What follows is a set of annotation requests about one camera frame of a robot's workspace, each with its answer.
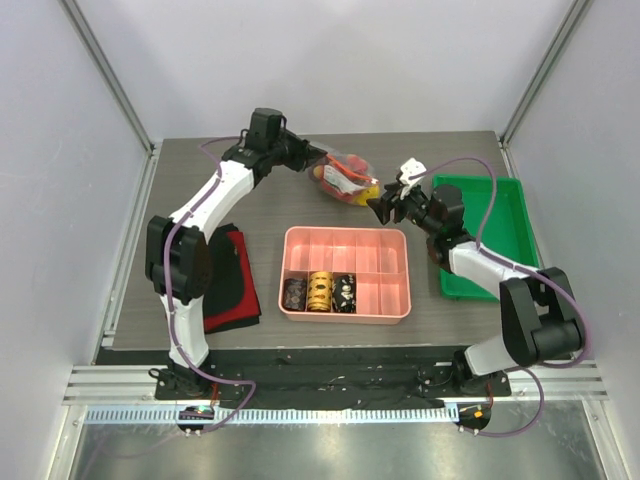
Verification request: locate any clear zip bag orange seal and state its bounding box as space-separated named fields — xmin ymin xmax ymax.
xmin=309 ymin=152 xmax=380 ymax=205

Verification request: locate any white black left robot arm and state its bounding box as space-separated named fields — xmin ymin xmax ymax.
xmin=145 ymin=108 xmax=326 ymax=399

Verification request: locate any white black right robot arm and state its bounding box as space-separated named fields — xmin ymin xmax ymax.
xmin=367 ymin=182 xmax=588 ymax=395

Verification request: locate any yellow fake fruit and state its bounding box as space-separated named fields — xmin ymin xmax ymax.
xmin=349 ymin=185 xmax=380 ymax=207

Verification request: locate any pink divided organizer tray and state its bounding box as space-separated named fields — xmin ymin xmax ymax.
xmin=278 ymin=226 xmax=412 ymax=325

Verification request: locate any black white patterned tape roll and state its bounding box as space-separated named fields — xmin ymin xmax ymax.
xmin=332 ymin=274 xmax=357 ymax=314

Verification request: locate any green plastic bin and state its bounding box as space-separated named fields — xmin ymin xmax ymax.
xmin=431 ymin=172 xmax=542 ymax=302

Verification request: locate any gold patterned tape roll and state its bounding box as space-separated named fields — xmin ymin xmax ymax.
xmin=306 ymin=271 xmax=333 ymax=313

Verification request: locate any dark patterned tape roll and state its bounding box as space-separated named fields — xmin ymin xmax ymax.
xmin=282 ymin=277 xmax=307 ymax=312

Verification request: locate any red cloth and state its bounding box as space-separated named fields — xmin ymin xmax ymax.
xmin=203 ymin=224 xmax=261 ymax=334

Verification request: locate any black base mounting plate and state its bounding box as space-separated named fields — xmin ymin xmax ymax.
xmin=149 ymin=364 xmax=511 ymax=409

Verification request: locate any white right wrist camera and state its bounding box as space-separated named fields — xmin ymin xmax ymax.
xmin=396 ymin=158 xmax=427 ymax=200

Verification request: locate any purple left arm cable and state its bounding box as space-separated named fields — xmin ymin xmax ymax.
xmin=164 ymin=136 xmax=258 ymax=434

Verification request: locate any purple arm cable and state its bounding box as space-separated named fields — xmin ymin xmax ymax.
xmin=409 ymin=156 xmax=595 ymax=437
xmin=164 ymin=136 xmax=258 ymax=434

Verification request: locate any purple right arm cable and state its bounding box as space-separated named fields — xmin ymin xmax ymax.
xmin=409 ymin=156 xmax=595 ymax=437

